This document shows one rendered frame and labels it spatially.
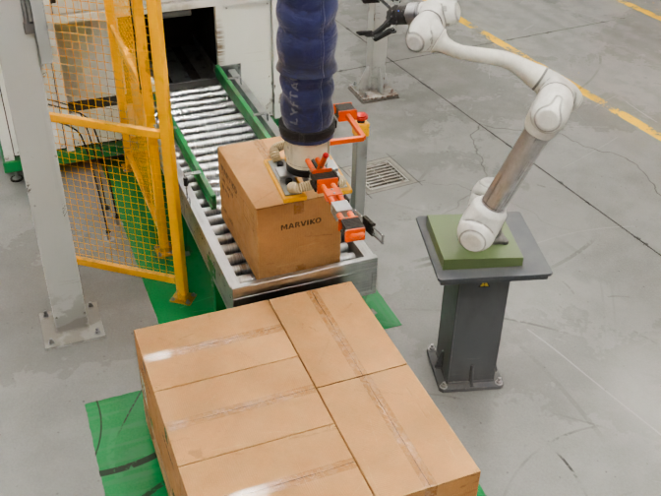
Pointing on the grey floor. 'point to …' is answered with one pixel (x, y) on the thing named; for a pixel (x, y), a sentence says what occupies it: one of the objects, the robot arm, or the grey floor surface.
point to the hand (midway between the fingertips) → (362, 17)
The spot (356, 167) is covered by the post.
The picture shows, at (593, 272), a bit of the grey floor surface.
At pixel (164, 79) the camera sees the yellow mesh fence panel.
